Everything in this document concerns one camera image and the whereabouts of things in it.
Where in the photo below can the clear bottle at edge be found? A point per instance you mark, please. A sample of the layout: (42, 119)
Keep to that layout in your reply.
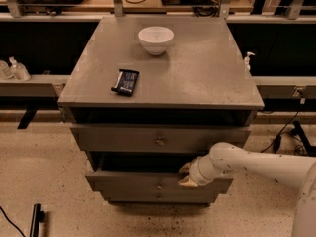
(5, 71)

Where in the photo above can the grey top drawer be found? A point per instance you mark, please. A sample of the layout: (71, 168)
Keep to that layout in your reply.
(155, 138)

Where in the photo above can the clear sanitizer bottle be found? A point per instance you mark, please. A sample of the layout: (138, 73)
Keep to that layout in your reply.
(19, 70)

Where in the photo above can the grey bottom drawer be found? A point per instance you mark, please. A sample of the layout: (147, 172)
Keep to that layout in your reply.
(190, 196)

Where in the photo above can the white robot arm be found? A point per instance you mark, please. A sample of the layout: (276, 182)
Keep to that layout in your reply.
(295, 171)

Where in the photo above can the white bowl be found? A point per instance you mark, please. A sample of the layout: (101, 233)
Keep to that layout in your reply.
(155, 40)

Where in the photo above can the grey drawer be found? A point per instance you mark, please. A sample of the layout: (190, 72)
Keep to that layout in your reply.
(147, 173)
(190, 196)
(155, 138)

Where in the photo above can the black stand foot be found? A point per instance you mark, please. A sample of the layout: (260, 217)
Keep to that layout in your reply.
(38, 217)

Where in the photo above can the white pump bottle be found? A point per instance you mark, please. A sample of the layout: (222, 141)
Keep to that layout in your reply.
(247, 59)

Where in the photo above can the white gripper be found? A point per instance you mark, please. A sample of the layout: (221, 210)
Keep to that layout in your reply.
(195, 172)

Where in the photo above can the black metal leg right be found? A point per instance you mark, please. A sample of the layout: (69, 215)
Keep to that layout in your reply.
(311, 150)

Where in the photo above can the grey drawer cabinet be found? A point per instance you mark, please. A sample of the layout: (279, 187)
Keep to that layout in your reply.
(200, 80)

